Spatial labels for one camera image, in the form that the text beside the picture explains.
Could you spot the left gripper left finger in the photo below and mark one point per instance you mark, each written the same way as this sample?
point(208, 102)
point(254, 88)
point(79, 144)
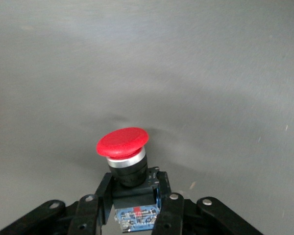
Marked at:
point(85, 215)

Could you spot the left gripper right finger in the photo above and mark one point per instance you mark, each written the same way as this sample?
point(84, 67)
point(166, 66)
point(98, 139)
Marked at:
point(171, 213)

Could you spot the red push button switch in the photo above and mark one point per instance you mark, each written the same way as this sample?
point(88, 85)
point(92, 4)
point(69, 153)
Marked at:
point(122, 143)

